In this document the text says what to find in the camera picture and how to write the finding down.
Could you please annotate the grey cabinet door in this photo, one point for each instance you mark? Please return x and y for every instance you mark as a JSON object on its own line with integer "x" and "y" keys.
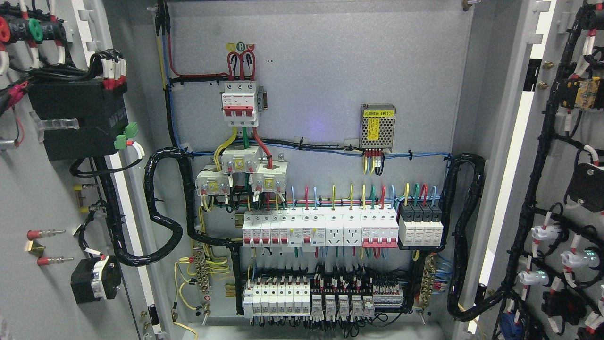
{"x": 37, "y": 303}
{"x": 546, "y": 278}

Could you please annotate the white current transformers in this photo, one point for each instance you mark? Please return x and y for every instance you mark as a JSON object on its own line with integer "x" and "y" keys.
{"x": 242, "y": 166}

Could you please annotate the metal mesh power supply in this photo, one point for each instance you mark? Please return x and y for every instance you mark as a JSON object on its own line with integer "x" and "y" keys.
{"x": 377, "y": 126}

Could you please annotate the red main circuit breaker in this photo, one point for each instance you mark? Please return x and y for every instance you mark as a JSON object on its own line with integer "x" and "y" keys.
{"x": 242, "y": 101}

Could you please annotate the white socket breaker row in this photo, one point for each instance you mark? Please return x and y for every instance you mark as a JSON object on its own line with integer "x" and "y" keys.
{"x": 321, "y": 226}

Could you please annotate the black white surge protector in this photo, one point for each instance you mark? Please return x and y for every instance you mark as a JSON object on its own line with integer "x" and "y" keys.
{"x": 420, "y": 226}

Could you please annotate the lower relay terminal row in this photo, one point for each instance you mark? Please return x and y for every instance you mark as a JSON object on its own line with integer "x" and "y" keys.
{"x": 342, "y": 297}

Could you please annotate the black digital power meter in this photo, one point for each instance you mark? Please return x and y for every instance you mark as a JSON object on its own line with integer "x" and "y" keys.
{"x": 81, "y": 119}

